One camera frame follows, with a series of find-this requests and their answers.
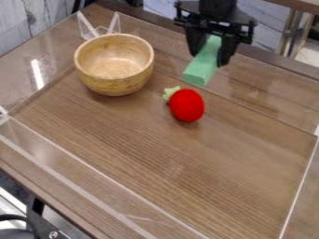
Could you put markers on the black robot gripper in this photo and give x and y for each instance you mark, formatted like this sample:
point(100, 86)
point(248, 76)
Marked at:
point(214, 17)

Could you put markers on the green rectangular stick block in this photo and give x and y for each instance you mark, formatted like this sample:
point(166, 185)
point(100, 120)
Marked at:
point(202, 66)

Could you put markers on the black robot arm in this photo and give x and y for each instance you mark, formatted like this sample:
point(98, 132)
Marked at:
point(218, 18)

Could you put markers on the light wooden bowl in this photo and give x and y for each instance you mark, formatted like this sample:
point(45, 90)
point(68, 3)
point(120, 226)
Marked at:
point(114, 64)

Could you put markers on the metal table leg background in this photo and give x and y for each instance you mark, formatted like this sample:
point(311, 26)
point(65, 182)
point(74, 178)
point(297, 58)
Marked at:
point(295, 34)

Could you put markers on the red plush strawberry toy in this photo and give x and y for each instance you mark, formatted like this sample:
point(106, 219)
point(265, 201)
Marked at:
point(185, 103)

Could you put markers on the clear acrylic tray wall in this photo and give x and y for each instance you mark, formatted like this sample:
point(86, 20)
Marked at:
point(134, 175)

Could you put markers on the black table frame leg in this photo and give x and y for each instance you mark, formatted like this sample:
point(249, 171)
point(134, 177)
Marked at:
point(45, 230)

